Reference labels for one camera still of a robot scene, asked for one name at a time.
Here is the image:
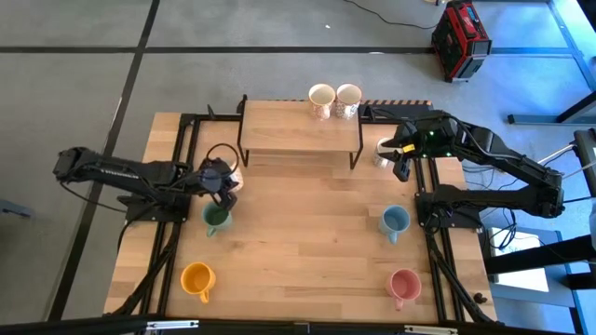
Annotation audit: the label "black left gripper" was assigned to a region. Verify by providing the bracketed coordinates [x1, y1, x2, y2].
[198, 156, 240, 196]

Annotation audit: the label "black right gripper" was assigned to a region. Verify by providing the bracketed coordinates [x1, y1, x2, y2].
[377, 115, 452, 163]

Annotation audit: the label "white mug dark geometric pattern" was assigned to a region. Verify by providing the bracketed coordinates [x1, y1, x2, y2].
[227, 160, 244, 193]

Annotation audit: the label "white mug yellow dots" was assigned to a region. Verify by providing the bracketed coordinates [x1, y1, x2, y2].
[372, 137, 398, 168]

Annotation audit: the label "green mug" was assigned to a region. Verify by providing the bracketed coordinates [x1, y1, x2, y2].
[201, 200, 233, 238]

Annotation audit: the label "blue mug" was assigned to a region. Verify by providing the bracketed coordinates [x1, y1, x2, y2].
[377, 205, 412, 246]

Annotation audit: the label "white mug dark speckled pattern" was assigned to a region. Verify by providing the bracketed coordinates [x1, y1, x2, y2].
[334, 83, 363, 120]

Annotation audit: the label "white mug orange-red pattern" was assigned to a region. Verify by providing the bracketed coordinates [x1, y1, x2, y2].
[308, 83, 337, 121]

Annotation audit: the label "pink mug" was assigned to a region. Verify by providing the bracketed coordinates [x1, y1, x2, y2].
[386, 268, 423, 312]

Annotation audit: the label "black yellow striped bar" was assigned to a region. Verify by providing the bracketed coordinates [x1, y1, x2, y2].
[360, 98, 433, 107]

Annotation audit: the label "wooden shelf black metal legs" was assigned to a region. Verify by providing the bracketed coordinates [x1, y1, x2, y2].
[236, 95, 365, 171]

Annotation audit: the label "red tool case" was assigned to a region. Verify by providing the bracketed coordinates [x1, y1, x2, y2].
[430, 0, 493, 84]

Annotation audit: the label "black desk foot bar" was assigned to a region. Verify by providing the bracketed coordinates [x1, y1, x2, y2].
[507, 90, 596, 127]

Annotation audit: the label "black desk beam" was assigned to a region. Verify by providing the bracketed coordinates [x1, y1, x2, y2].
[483, 234, 596, 275]

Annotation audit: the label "white box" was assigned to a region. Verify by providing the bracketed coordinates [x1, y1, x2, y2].
[486, 227, 550, 293]

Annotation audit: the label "black desk edge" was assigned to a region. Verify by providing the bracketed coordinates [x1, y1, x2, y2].
[573, 128, 596, 196]

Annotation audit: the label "grey chair base leg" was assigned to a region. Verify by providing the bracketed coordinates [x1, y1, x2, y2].
[0, 198, 32, 219]

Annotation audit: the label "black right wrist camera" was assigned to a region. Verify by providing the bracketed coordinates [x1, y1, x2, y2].
[392, 156, 413, 183]

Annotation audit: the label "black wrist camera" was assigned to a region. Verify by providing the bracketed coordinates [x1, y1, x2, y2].
[218, 188, 238, 210]
[392, 156, 413, 183]

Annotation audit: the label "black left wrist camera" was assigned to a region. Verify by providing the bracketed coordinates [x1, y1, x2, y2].
[218, 188, 238, 210]

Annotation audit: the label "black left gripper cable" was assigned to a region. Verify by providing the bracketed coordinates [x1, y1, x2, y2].
[204, 142, 241, 181]

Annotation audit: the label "black left aluminium frame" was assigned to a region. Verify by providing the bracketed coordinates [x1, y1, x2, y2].
[111, 104, 243, 317]

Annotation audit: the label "black aluminium frame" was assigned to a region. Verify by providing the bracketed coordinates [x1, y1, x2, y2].
[111, 104, 243, 317]
[360, 109, 497, 325]

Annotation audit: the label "black right aluminium frame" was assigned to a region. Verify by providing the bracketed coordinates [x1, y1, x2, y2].
[360, 109, 497, 325]

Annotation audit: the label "black floor cable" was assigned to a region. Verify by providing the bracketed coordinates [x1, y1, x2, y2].
[343, 0, 439, 31]

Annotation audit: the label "black cable bundle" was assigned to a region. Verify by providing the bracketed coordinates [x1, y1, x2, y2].
[477, 204, 593, 255]

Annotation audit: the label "black overhead mount beam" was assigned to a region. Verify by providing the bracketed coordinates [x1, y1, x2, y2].
[0, 315, 596, 335]

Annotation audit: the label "silver metal bracket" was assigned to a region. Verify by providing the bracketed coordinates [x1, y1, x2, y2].
[146, 319, 200, 331]
[403, 325, 458, 335]

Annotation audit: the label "grey cable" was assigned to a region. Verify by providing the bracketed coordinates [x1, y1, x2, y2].
[538, 142, 596, 187]

